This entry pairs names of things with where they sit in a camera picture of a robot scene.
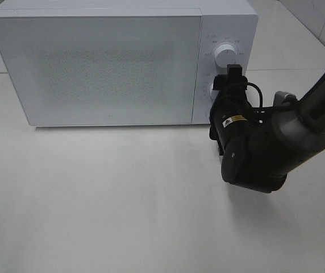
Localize round white door button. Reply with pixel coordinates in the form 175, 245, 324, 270
205, 109, 210, 122

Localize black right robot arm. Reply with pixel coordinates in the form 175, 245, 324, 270
209, 64, 325, 193

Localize white microwave door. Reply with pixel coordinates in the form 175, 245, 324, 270
0, 10, 201, 127

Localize white timer knob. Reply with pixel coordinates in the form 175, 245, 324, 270
209, 82, 219, 102

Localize upper white power knob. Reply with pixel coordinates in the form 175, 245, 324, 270
214, 42, 239, 68

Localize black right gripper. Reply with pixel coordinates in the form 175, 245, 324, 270
209, 64, 262, 156

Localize white microwave oven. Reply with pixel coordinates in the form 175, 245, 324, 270
0, 1, 259, 127

